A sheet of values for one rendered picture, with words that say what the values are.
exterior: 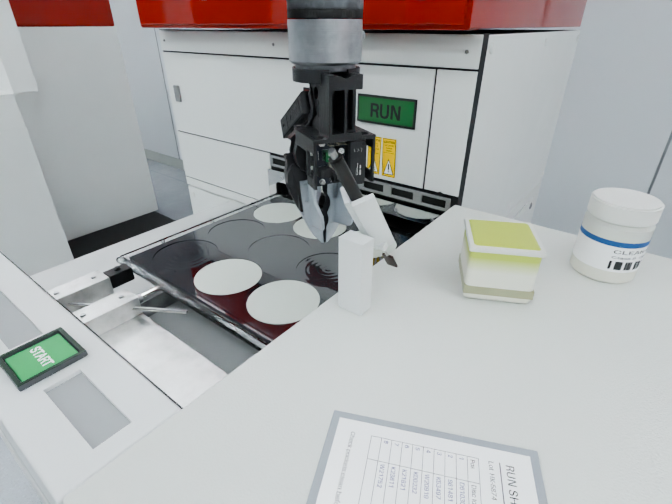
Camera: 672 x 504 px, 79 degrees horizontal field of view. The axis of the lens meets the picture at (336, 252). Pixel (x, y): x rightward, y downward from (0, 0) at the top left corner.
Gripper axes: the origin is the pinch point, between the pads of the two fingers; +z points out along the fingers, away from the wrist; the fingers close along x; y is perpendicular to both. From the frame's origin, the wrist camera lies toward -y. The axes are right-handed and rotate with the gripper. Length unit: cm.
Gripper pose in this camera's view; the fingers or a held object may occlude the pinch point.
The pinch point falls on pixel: (321, 230)
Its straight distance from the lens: 54.0
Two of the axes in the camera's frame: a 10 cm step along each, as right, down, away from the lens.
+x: 9.2, -1.9, 3.5
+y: 4.0, 4.5, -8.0
